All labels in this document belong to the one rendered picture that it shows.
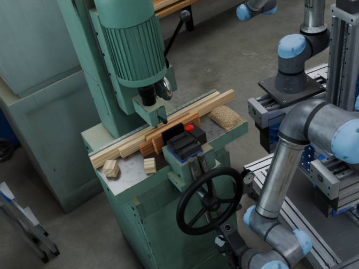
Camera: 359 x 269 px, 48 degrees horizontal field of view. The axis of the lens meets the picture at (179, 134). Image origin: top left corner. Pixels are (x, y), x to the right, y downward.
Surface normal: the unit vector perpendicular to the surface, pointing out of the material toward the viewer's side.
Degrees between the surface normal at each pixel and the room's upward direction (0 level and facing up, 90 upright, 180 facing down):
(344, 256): 0
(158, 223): 90
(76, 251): 0
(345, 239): 0
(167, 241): 90
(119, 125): 90
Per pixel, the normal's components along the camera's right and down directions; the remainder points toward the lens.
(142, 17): 0.68, 0.38
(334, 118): -0.37, -0.60
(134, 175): -0.16, -0.76
